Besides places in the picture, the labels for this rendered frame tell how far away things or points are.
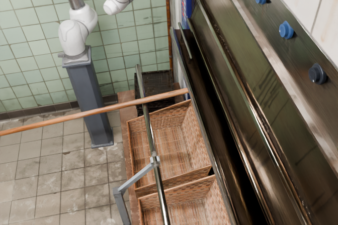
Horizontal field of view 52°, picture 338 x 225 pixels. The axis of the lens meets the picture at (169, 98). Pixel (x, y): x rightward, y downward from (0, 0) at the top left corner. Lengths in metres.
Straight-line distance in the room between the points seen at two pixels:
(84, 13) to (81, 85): 0.54
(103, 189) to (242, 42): 2.07
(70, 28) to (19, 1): 0.65
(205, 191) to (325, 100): 1.42
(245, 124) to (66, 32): 1.49
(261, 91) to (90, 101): 1.90
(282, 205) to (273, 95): 0.36
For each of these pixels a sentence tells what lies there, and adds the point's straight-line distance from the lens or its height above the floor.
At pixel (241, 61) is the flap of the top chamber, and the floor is 1.76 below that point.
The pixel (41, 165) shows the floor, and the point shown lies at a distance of 3.33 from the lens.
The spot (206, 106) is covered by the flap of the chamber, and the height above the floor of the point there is 1.41.
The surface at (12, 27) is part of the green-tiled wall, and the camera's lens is 3.11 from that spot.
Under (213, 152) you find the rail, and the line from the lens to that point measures 1.38.
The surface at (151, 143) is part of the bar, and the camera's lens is 1.74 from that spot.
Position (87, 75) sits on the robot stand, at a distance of 2.64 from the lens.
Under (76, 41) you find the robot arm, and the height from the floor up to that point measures 1.16.
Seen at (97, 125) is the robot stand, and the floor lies 0.30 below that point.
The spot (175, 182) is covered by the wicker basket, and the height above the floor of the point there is 0.74.
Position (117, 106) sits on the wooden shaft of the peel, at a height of 1.17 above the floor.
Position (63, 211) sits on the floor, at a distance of 3.02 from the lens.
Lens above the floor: 2.56
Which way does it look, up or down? 46 degrees down
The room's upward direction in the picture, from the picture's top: 4 degrees counter-clockwise
